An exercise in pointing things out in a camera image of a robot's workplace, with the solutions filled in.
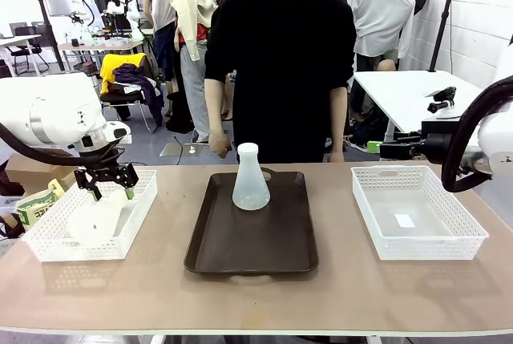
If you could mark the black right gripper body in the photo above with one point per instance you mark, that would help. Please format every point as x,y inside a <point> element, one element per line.
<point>439,146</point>

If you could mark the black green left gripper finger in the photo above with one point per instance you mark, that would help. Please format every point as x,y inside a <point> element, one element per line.
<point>129,179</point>
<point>90,185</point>

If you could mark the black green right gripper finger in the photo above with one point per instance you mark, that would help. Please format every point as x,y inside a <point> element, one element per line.
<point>409,138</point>
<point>401,151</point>

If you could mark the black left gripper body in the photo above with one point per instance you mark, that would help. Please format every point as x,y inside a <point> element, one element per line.
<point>106,167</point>

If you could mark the translucent white conical flask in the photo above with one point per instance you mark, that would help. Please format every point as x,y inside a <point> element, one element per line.
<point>250,187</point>
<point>96,219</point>

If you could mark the person's right forearm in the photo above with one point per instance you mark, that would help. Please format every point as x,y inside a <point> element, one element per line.
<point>214,107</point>

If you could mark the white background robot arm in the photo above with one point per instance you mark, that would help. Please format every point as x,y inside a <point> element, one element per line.
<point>122,3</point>

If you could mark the person's left forearm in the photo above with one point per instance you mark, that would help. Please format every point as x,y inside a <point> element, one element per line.
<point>338,119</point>

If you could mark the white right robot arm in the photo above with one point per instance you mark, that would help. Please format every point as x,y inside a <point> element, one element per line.
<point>497,135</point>

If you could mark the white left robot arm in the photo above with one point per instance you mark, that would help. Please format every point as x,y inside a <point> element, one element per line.
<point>52,107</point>

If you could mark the person's left hand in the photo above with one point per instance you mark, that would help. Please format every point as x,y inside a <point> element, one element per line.
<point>336,157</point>

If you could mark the person's right hand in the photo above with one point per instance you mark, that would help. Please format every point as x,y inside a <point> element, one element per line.
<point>219,145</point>

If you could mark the black flat equipment box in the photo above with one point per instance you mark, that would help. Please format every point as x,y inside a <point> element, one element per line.
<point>449,125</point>

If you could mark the pale yellow bag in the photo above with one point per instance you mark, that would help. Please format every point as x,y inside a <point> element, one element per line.
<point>56,188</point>

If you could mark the white perforated basket with sticker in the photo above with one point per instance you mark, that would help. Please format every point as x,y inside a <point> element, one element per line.
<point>368,183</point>

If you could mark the white background table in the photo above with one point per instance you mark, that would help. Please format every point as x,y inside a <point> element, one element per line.
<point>401,91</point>

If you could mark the green white printed package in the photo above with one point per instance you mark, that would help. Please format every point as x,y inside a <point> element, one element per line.
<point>36,209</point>

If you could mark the metal floor plate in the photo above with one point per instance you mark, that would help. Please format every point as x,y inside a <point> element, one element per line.
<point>180,150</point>

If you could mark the brown cardboard box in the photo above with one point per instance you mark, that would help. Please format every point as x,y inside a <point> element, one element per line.
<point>24,167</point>

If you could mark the white perforated plastic basket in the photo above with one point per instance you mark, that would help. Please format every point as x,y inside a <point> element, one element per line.
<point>60,248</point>

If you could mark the black metal chair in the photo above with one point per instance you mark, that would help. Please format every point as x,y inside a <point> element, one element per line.
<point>120,99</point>

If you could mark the dark purple garment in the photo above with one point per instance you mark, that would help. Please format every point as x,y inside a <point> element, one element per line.
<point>140,83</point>

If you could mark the yellow garment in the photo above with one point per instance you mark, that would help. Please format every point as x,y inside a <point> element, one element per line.
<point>108,67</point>

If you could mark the black tripod stand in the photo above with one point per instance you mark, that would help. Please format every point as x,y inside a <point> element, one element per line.
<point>441,31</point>
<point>50,31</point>

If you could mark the grey trousers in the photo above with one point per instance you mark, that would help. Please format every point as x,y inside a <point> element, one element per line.
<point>194,87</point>

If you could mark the background work table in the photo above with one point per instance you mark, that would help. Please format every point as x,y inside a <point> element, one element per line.
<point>96,45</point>

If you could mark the dark brown plastic tray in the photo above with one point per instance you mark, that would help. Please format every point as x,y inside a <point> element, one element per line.
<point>256,239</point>

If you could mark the black office chair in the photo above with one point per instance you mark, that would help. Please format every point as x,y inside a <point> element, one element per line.
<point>28,47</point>

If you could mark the person torso in black sweater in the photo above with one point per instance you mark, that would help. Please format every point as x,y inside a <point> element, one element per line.
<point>280,59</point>

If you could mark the mannequin in white tank top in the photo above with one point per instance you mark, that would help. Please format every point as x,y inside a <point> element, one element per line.
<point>160,3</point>

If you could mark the cream jacket on mannequin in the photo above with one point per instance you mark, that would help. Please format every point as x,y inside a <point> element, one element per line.
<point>188,7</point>

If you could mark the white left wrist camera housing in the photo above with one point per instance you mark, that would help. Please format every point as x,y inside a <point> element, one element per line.
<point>116,130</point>

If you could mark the black camera on white base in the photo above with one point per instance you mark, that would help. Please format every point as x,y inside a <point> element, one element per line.
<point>443,99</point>

